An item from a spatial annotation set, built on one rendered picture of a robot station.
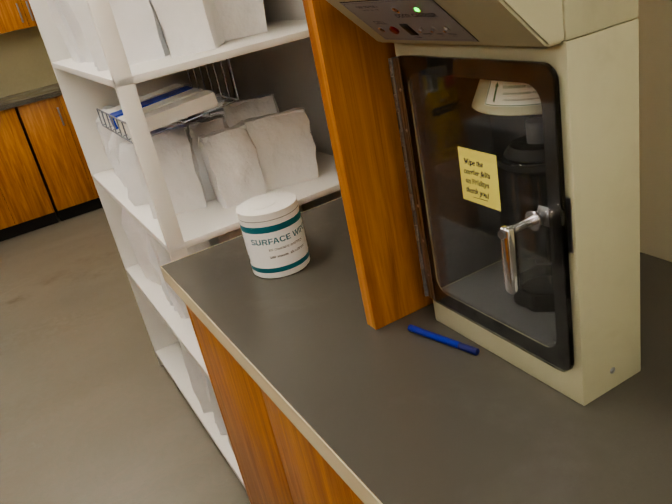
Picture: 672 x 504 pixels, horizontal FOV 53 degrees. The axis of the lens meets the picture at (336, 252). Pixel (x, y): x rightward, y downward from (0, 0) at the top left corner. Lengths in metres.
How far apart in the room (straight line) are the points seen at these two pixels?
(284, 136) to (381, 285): 0.97
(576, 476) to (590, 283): 0.23
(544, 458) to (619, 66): 0.47
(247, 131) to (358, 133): 0.97
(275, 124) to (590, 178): 1.33
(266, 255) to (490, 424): 0.65
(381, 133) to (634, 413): 0.54
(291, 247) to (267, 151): 0.65
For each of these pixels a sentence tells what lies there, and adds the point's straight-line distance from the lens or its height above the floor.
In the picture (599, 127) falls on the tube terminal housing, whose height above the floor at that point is 1.31.
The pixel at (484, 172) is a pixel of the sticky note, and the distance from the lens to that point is 0.89.
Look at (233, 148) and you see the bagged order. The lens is 1.94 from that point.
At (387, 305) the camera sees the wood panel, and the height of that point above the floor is 0.98.
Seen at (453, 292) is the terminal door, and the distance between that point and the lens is 1.06.
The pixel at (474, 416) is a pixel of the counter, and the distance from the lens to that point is 0.95.
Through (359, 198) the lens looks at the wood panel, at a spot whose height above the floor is 1.18.
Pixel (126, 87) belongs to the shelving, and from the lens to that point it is 1.72.
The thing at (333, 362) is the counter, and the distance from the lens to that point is 1.10.
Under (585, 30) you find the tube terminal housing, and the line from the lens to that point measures 0.78.
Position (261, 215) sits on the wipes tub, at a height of 1.09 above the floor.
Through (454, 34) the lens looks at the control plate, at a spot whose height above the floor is 1.43.
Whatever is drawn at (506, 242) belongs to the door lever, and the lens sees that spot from 0.82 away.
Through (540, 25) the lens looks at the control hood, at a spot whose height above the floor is 1.43.
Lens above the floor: 1.54
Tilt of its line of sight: 24 degrees down
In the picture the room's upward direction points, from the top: 12 degrees counter-clockwise
